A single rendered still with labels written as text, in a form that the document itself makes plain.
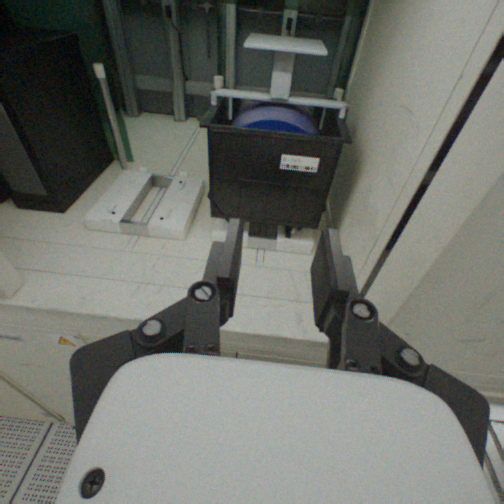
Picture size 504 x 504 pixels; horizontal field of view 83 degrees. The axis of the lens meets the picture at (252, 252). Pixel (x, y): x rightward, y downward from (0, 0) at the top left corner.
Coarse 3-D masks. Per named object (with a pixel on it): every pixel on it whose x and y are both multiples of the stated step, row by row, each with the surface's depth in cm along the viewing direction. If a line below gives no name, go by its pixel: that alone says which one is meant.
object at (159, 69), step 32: (0, 0) 60; (128, 0) 89; (160, 0) 87; (192, 0) 86; (128, 32) 94; (160, 32) 93; (192, 32) 93; (256, 32) 91; (288, 32) 86; (320, 32) 90; (128, 64) 96; (160, 64) 100; (192, 64) 99; (256, 64) 97; (320, 64) 96; (128, 96) 103; (160, 96) 107; (192, 96) 106; (320, 96) 101; (320, 128) 104
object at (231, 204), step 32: (288, 64) 44; (224, 96) 49; (256, 96) 48; (288, 96) 47; (224, 128) 44; (224, 160) 47; (256, 160) 47; (288, 160) 46; (320, 160) 46; (224, 192) 52; (256, 192) 51; (288, 192) 50; (320, 192) 50; (288, 224) 55
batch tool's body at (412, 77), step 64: (64, 0) 58; (256, 0) 56; (320, 0) 55; (384, 0) 47; (448, 0) 28; (0, 64) 46; (64, 64) 60; (384, 64) 44; (448, 64) 27; (0, 128) 52; (64, 128) 62; (128, 128) 100; (192, 128) 104; (384, 128) 41; (448, 128) 26; (0, 192) 65; (64, 192) 64; (384, 192) 38; (448, 192) 25; (0, 256) 45; (64, 256) 56; (128, 256) 57; (192, 256) 58; (256, 256) 59; (384, 256) 36; (448, 256) 25; (0, 320) 52; (64, 320) 49; (128, 320) 47; (256, 320) 48; (384, 320) 34; (448, 320) 31; (64, 384) 73
